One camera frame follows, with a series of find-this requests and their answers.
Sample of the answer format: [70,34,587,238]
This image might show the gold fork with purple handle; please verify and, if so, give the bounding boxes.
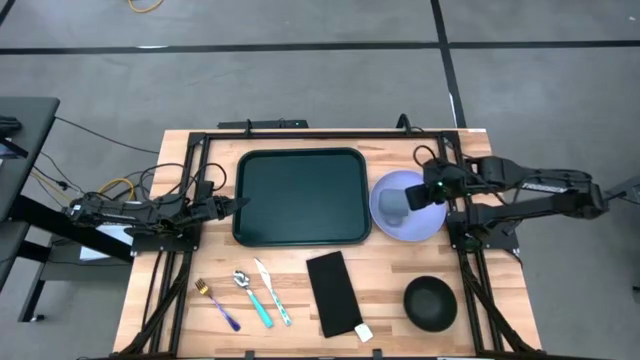
[194,277,242,333]

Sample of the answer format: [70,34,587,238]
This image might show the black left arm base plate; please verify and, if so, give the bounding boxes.
[130,219,204,254]

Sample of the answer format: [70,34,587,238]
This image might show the yellow cable beside desk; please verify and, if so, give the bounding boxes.
[29,169,137,202]

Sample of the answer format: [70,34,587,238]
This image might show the white printed paper sheet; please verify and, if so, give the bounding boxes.
[79,224,134,262]

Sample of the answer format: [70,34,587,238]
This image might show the thin black floor cable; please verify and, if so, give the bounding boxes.
[53,116,160,155]

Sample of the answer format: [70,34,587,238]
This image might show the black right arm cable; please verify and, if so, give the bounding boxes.
[412,144,451,171]

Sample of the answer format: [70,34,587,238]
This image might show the spoon with teal handle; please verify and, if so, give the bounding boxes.
[232,270,275,330]

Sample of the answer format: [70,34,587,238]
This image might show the yellow floor cable loop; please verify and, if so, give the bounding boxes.
[127,0,165,14]

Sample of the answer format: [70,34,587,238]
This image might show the lavender round plate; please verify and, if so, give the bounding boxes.
[368,170,448,243]

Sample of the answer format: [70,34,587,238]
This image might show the black power strip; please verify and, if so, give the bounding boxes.
[217,118,310,130]

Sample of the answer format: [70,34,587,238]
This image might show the black metal table frame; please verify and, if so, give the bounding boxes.
[114,128,539,360]

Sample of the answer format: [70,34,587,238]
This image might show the dark green plastic tray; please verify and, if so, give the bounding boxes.
[232,147,372,248]

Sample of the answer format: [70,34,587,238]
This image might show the black desk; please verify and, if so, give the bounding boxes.
[0,96,135,324]

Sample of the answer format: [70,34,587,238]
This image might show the grey stand foot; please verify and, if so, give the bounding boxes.
[592,174,640,206]

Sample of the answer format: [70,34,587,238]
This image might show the black device on desk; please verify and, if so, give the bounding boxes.
[0,115,24,135]

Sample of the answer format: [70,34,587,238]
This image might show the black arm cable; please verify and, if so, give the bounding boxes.
[138,162,229,200]
[412,144,451,171]

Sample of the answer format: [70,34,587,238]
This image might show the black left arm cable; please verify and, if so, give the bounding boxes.
[138,162,229,200]

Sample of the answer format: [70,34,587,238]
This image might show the blue-grey mug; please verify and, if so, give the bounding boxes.
[378,187,410,228]

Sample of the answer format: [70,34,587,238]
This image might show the black bowl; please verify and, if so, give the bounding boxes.
[403,275,458,333]

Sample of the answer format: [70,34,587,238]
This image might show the knife with patterned teal handle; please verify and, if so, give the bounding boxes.
[253,257,293,327]

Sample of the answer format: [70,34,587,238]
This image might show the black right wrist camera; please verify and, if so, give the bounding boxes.
[404,183,432,211]

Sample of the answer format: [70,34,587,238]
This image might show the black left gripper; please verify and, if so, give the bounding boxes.
[199,195,251,224]

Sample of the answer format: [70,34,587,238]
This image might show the black napkin with white tag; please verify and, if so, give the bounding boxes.
[305,250,375,344]

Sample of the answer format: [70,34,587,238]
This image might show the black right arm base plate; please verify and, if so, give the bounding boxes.
[447,209,521,252]

